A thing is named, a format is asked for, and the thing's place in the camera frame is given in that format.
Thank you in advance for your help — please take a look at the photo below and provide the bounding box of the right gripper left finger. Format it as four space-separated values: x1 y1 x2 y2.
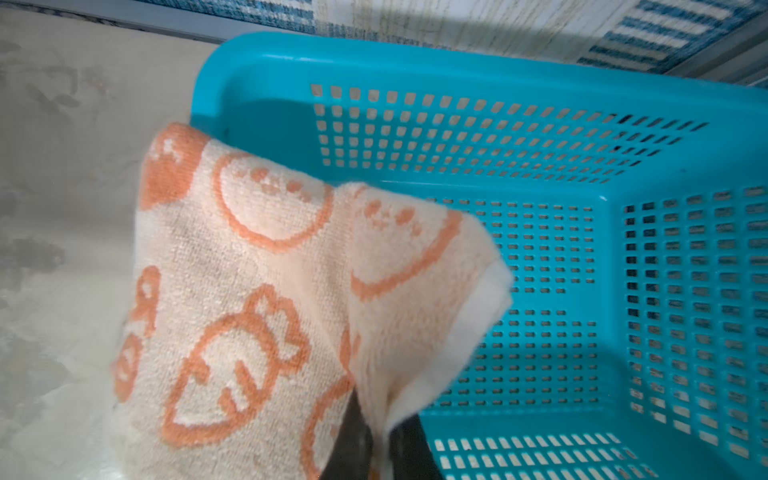
319 391 373 480

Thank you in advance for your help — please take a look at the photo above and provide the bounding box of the teal plastic basket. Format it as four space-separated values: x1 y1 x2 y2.
191 33 767 479

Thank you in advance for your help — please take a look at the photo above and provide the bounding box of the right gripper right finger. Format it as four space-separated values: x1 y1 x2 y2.
389 414 444 480

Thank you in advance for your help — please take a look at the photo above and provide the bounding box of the orange bunny pattern towel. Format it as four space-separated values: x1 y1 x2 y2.
110 123 513 479

